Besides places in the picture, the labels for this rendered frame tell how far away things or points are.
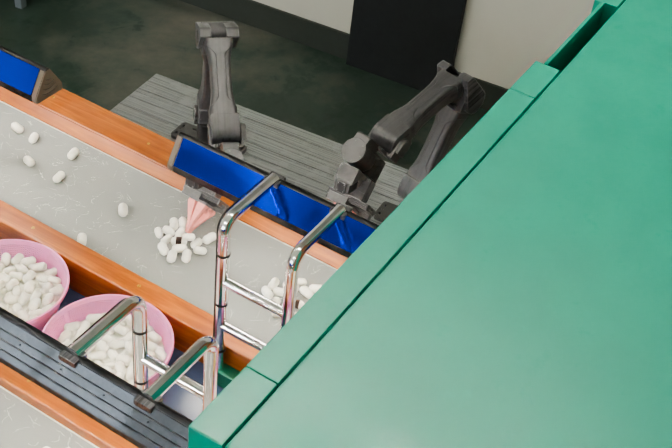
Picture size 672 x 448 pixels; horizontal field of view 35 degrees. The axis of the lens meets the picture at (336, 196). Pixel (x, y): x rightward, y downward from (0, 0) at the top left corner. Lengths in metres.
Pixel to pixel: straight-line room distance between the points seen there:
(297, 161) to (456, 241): 1.91
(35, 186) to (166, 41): 2.01
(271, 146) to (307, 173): 0.14
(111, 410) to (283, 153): 1.30
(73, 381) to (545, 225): 0.96
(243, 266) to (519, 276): 1.53
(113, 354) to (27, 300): 0.25
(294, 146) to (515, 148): 1.85
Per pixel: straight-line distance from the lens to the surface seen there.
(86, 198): 2.59
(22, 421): 2.14
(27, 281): 2.40
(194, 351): 1.72
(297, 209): 2.04
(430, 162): 2.54
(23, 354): 1.80
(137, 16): 4.72
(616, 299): 0.94
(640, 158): 1.10
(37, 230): 2.48
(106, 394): 1.71
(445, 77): 2.44
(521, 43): 4.18
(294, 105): 4.21
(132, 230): 2.50
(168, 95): 3.05
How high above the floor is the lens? 2.40
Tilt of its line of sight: 39 degrees down
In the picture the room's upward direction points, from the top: 7 degrees clockwise
